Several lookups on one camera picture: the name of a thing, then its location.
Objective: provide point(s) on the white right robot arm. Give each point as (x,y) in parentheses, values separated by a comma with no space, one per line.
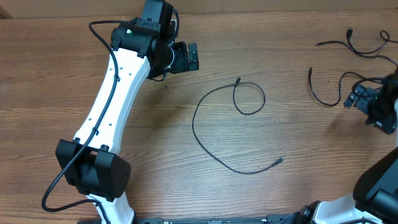
(374,198)

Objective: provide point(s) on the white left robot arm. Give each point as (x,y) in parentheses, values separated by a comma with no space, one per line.
(140,49)

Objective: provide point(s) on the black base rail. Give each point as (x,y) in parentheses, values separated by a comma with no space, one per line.
(202,220)

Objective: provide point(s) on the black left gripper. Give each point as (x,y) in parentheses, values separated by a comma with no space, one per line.
(183,63)

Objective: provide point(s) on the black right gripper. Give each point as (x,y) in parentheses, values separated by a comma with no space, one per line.
(388,122)

